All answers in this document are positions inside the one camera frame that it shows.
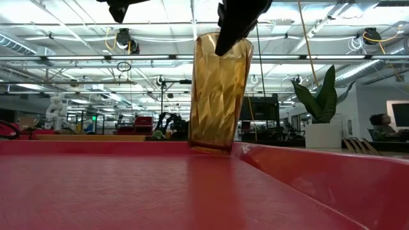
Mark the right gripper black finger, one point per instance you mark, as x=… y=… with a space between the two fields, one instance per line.
x=238 y=19

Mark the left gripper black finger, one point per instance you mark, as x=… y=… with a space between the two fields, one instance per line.
x=118 y=12

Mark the amber faceted plastic cup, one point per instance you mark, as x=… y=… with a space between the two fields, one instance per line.
x=217 y=105

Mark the black background robot arm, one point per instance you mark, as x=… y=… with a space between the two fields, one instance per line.
x=174 y=123

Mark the red plastic serving tray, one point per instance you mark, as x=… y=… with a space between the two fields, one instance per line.
x=128 y=191

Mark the black equipment cabinet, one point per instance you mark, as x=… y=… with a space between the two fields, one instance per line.
x=259 y=110

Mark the black tripod stand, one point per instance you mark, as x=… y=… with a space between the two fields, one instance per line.
x=162 y=96

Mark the red tool cart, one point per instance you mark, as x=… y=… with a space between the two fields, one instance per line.
x=143 y=124

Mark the white humanoid robot figure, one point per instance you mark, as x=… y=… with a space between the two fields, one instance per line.
x=56 y=110

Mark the green snake plant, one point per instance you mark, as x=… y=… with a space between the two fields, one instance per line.
x=324 y=102

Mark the white square planter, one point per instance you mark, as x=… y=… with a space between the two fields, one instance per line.
x=322 y=135

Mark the person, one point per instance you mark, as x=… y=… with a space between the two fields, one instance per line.
x=381 y=123

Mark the wooden slat stand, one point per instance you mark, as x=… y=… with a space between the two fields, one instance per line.
x=362 y=146

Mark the silver ventilation duct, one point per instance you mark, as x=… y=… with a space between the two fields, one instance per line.
x=16 y=44
x=358 y=72

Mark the dark wall screen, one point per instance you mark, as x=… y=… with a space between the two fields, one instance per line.
x=401 y=114

